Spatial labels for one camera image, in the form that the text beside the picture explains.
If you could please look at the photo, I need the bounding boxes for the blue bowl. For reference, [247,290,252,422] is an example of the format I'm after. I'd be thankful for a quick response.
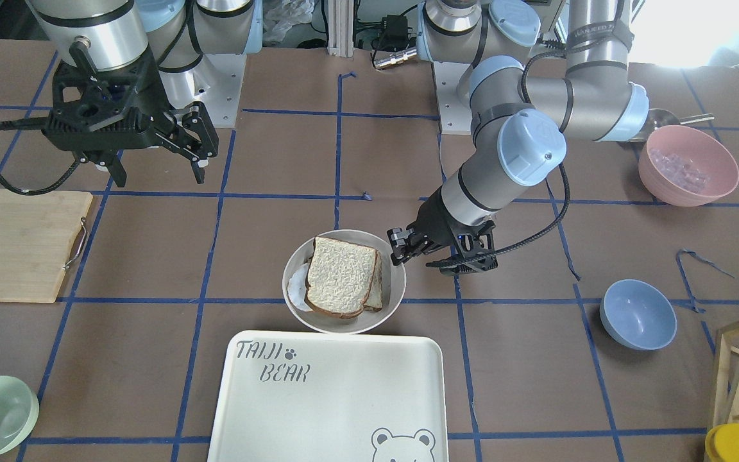
[599,280,677,351]

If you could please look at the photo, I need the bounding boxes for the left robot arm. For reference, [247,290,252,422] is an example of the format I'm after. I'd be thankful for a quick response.
[387,1,649,275]

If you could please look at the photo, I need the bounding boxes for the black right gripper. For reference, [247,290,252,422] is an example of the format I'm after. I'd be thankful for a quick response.
[41,55,218,188]

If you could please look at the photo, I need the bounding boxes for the metal scoop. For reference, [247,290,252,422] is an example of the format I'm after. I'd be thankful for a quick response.
[627,108,715,142]

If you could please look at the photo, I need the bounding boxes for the bread slice on plate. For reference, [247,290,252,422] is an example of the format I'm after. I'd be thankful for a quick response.
[363,251,382,312]

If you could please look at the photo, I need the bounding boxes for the cream round plate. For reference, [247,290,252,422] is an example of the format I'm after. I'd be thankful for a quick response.
[282,229,407,334]

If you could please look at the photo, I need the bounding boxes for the cream bear tray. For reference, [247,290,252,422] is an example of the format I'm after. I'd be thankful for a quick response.
[208,330,449,461]

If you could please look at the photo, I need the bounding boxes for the bread slice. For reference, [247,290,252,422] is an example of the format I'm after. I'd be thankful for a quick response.
[363,251,382,312]
[305,237,377,319]

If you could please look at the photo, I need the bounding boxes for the yellow mug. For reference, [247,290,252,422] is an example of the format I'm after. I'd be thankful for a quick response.
[704,423,739,461]

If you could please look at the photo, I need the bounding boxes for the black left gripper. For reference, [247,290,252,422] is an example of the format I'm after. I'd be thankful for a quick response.
[387,192,461,266]

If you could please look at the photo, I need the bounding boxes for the wooden cutting board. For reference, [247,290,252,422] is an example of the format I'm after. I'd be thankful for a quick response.
[0,188,93,302]

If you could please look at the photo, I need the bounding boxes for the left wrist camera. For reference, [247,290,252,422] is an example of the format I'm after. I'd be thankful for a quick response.
[439,219,498,275]

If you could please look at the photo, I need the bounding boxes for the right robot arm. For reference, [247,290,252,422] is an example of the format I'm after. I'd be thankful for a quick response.
[28,1,264,187]

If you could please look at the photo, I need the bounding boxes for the aluminium frame post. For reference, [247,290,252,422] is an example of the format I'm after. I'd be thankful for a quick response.
[325,0,355,59]

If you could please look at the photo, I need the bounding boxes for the pink bowl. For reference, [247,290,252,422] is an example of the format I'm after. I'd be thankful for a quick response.
[638,125,739,207]

